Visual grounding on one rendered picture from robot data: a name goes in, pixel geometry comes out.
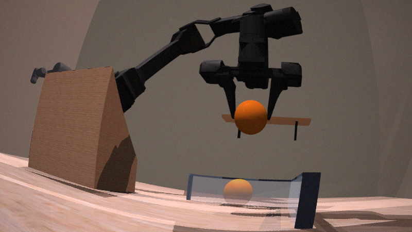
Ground low clear corner walls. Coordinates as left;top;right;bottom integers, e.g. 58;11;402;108
187;175;302;226

